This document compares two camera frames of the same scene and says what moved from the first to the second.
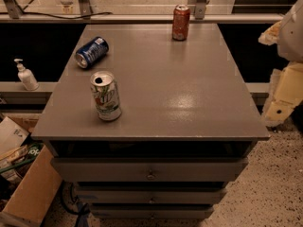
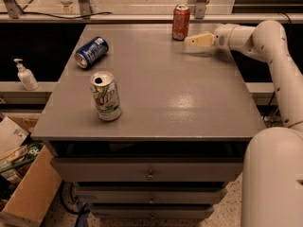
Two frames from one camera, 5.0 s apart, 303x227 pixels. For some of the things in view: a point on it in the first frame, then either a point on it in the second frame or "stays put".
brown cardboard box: x=29 y=179 stays put
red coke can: x=181 y=22 stays put
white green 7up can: x=105 y=93 stays put
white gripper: x=292 y=35 to x=222 y=36
